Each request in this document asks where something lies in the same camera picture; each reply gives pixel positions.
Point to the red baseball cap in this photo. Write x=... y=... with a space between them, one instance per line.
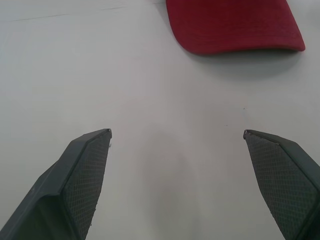
x=232 y=25

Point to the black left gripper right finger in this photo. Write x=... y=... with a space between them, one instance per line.
x=282 y=180

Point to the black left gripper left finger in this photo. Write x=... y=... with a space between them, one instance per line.
x=75 y=180

